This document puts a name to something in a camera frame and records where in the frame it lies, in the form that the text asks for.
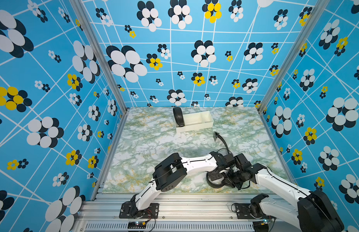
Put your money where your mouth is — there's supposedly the right aluminium corner post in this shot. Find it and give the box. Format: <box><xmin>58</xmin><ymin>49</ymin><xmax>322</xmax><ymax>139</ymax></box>
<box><xmin>258</xmin><ymin>0</ymin><xmax>330</xmax><ymax>115</ymax></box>

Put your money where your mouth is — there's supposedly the right circuit board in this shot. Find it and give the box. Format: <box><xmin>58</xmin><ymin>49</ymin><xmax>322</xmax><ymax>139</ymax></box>
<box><xmin>253</xmin><ymin>221</ymin><xmax>269</xmax><ymax>232</ymax></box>

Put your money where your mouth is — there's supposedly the long black leather belt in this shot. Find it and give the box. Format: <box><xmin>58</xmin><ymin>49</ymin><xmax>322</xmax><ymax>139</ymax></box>
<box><xmin>173</xmin><ymin>107</ymin><xmax>185</xmax><ymax>127</ymax></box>

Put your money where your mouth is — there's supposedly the circuit board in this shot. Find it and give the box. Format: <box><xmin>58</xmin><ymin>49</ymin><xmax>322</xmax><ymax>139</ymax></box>
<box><xmin>127</xmin><ymin>221</ymin><xmax>147</xmax><ymax>230</ymax></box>
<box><xmin>253</xmin><ymin>221</ymin><xmax>269</xmax><ymax>232</ymax></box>

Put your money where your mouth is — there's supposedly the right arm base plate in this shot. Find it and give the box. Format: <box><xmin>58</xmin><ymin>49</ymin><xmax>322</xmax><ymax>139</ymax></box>
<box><xmin>231</xmin><ymin>203</ymin><xmax>275</xmax><ymax>220</ymax></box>

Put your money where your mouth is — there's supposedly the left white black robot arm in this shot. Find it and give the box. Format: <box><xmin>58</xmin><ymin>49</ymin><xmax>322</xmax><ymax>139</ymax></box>
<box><xmin>130</xmin><ymin>151</ymin><xmax>235</xmax><ymax>218</ymax></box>

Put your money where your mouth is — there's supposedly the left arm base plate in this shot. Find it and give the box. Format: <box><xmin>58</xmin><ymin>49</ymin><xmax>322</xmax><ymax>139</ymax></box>
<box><xmin>119</xmin><ymin>202</ymin><xmax>160</xmax><ymax>219</ymax></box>

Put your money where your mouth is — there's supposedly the left aluminium corner post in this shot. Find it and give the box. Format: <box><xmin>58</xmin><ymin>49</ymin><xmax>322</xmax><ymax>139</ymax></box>
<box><xmin>70</xmin><ymin>0</ymin><xmax>127</xmax><ymax>115</ymax></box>

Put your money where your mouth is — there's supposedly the left circuit board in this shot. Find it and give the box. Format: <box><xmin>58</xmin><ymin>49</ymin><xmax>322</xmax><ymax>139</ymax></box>
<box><xmin>127</xmin><ymin>221</ymin><xmax>147</xmax><ymax>230</ymax></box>

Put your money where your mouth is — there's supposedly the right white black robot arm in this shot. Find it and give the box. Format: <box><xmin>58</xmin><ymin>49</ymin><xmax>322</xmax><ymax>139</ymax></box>
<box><xmin>225</xmin><ymin>153</ymin><xmax>344</xmax><ymax>232</ymax></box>

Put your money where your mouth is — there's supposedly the aluminium front frame rail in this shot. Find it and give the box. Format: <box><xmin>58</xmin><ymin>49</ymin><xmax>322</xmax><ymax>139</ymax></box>
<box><xmin>73</xmin><ymin>193</ymin><xmax>298</xmax><ymax>232</ymax></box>

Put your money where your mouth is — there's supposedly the aluminium corner post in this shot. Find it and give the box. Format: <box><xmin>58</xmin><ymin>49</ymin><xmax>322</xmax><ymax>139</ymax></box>
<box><xmin>258</xmin><ymin>0</ymin><xmax>330</xmax><ymax>115</ymax></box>
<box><xmin>70</xmin><ymin>0</ymin><xmax>127</xmax><ymax>115</ymax></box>

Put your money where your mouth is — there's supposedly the white compartment storage tray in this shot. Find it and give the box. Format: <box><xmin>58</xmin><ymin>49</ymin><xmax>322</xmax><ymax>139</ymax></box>
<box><xmin>175</xmin><ymin>111</ymin><xmax>214</xmax><ymax>133</ymax></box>

